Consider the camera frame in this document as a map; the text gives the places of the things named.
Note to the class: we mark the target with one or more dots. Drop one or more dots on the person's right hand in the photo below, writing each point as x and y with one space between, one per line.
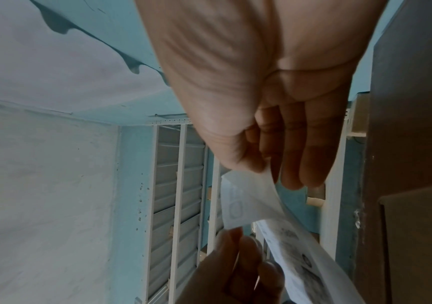
257 74

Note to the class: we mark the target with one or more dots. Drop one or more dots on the translucent label backing paper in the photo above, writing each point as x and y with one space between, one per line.
246 202

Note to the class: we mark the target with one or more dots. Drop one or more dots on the white shipping label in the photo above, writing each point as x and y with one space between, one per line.
306 267

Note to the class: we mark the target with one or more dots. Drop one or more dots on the white metal shelf rack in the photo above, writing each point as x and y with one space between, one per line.
178 166

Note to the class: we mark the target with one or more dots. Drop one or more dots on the brown cardboard box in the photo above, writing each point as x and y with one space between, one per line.
418 237

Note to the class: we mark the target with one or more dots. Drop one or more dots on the person's left hand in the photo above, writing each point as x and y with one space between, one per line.
231 273

